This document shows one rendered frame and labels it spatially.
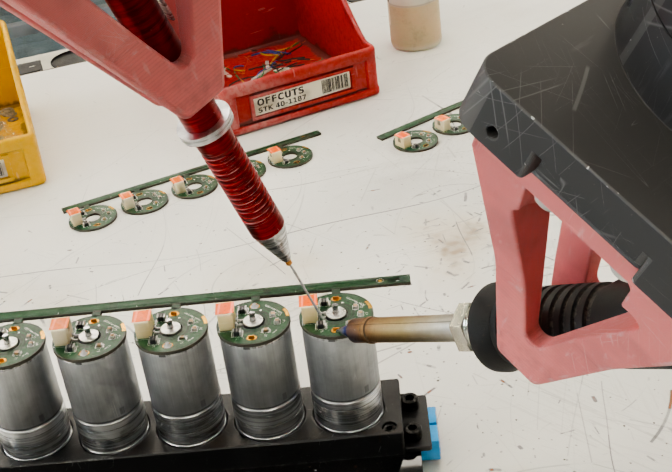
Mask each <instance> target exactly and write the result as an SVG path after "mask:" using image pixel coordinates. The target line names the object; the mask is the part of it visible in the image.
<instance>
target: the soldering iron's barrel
mask: <svg viewBox="0 0 672 472"><path fill-rule="evenodd" d="M471 304H472V303H459V304H458V306H457V308H456V311H455V313H454V314H441V315H416V316H391V317H375V316H369V317H366V318H353V319H351V320H350V321H349V323H348V325H347V327H346V334H347V336H348V338H349V340H350V341H352V342H353V343H368V344H376V343H410V342H455V343H456V346H457V348H458V350H459V351H462V352H473V350H472V347H471V344H470V341H469V336H468V314H469V310H470V306H471Z"/></svg>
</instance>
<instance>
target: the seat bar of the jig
mask: <svg viewBox="0 0 672 472"><path fill-rule="evenodd" d="M380 382H381V391H382V400H383V409H384V413H383V415H382V417H381V418H380V420H379V421H378V422H377V423H376V424H375V425H373V426H372V427H370V428H368V429H366V430H364V431H361V432H357V433H351V434H338V433H333V432H329V431H327V430H325V429H323V428H322V427H320V426H319V425H318V424H317V423H316V421H315V415H314V409H313V402H312V396H311V389H310V387H301V393H302V400H303V406H304V412H305V419H304V421H303V423H302V424H301V426H300V427H299V428H298V429H297V430H296V431H294V432H293V433H291V434H290V435H288V436H286V437H283V438H280V439H276V440H271V441H257V440H252V439H249V438H247V437H245V436H243V435H242V434H241V433H240V432H239V431H238V430H237V426H236V421H235V416H234V411H233V406H232V401H231V396H230V394H222V399H223V403H224V408H225V413H226V418H227V424H226V426H225V428H224V430H223V431H222V432H221V434H220V435H219V436H217V437H216V438H215V439H213V440H212V441H210V442H208V443H206V444H203V445H200V446H196V447H191V448H176V447H172V446H169V445H167V444H165V443H164V442H163V441H162V440H161V439H160V438H159V433H158V429H157V425H156V421H155V417H154V413H153V409H152V405H151V401H144V405H145V409H146V413H147V417H148V421H149V425H150V427H149V431H148V433H147V435H146V436H145V437H144V438H143V440H142V441H140V442H139V443H138V444H137V445H135V446H134V447H132V448H130V449H128V450H126V451H123V452H120V453H116V454H110V455H98V454H93V453H91V452H88V451H87V450H85V449H84V448H83V447H82V443H81V440H80V437H79V433H78V430H77V427H76V423H75V420H74V416H73V413H72V408H66V409H67V413H68V416H69V419H70V423H71V426H72V429H73V433H72V436H71V438H70V440H69V441H68V443H67V444H66V445H65V446H64V447H63V448H62V449H60V450H59V451H58V452H56V453H54V454H53V455H51V456H48V457H46V458H43V459H40V460H36V461H29V462H21V461H16V460H13V459H10V458H9V457H7V456H6V455H5V452H4V449H3V446H2V443H1V440H0V472H212V471H224V470H235V469H247V468H258V467H270V466H282V465H293V464H305V463H317V462H328V461H340V460H351V459H363V458H375V457H386V456H398V455H404V454H405V453H406V452H405V442H404V430H403V419H402V408H401V397H400V387H399V380H398V379H388V380H380Z"/></svg>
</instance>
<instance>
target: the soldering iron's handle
mask: <svg viewBox="0 0 672 472"><path fill-rule="evenodd" d="M629 292H630V286H629V284H628V283H626V282H623V281H621V280H619V279H618V280H616V281H614V282H592V283H577V284H561V285H545V286H542V293H541V303H540V312H539V325H540V327H541V329H542V330H543V331H544V332H545V333H546V334H547V335H549V336H552V337H555V336H558V335H561V334H564V333H567V332H570V331H573V330H576V329H579V328H582V327H585V326H588V325H591V324H594V323H597V322H600V321H603V320H606V319H609V318H612V317H615V316H618V315H621V314H624V313H627V312H628V311H627V310H626V309H625V308H623V307H622V302H623V301H624V299H625V298H626V296H627V295H628V293H629ZM468 336H469V341H470V344H471V347H472V350H473V352H474V354H475V355H476V357H477V359H478V360H479V361H480V362H481V363H482V364H483V365H484V366H485V367H487V368H488V369H490V370H492V371H495V372H515V371H518V369H517V368H516V367H515V366H514V365H513V364H512V363H511V362H510V361H509V360H508V359H507V358H506V357H505V356H504V355H503V354H502V353H501V352H500V351H499V349H498V347H497V318H496V282H492V283H490V284H487V285H486V286H484V287H483V288H482V289H481V290H480V291H479V292H478V293H477V294H476V296H475V297H474V299H473V301H472V304H471V306H470V310H469V314H468ZM624 369H672V366H657V367H640V368H624Z"/></svg>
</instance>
